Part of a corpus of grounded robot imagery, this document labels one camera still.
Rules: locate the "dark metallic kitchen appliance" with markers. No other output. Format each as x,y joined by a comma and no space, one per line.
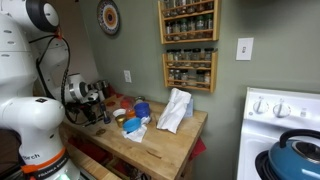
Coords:
102,88

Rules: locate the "white light switch plate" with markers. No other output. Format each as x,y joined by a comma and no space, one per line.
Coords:
244,49

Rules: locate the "gold jar with lid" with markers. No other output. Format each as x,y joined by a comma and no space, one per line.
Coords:
120,121

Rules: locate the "clear ziplock bag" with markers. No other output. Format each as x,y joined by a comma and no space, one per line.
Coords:
128,107

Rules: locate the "pale blue plastic pack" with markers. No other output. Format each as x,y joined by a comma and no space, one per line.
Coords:
190,108

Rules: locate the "white wall power outlet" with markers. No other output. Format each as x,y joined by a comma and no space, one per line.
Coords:
127,76

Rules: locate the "white kitchen stove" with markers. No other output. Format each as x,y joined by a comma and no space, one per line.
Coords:
256,140

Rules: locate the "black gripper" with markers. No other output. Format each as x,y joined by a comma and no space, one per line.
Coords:
87,109

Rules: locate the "round gold metal disc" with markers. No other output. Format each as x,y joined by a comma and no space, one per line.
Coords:
100,132

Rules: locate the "black pen with silver tip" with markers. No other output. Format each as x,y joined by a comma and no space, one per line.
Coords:
93,121

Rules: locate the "wooden butcher block cart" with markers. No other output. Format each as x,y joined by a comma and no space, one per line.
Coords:
166,150

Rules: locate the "white crumpled paper bag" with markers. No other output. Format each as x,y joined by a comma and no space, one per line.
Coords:
173,111

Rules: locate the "red hanging cloth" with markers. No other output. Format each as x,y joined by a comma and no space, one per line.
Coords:
198,148

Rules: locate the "colourful decorative wall plate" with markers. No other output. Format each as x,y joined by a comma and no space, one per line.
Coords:
108,16

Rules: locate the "white stove knob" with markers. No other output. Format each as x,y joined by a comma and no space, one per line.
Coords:
281,109
260,106

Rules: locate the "small glass jar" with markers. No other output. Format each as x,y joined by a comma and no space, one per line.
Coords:
139,99

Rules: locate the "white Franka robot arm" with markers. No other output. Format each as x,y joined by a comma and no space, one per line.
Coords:
30,113

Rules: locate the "black stove burner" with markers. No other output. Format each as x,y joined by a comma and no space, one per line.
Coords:
261,165

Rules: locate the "white round plastic lid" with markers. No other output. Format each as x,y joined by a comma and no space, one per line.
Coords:
119,112

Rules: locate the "wooden spice rack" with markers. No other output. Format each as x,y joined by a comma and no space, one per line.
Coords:
216,23
213,71

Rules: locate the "blue round plastic container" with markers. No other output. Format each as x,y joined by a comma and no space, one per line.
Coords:
142,110

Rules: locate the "glass spice jar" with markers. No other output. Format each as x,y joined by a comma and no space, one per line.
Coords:
184,78
209,23
191,28
178,57
187,57
191,5
207,79
209,4
184,29
166,8
181,6
200,26
176,30
170,57
169,31
177,77
208,56
171,76
196,56

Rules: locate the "white paper napkin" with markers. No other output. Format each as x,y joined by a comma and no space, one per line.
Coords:
135,136

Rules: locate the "orange-red plastic lid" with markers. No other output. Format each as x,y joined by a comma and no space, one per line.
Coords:
126,103

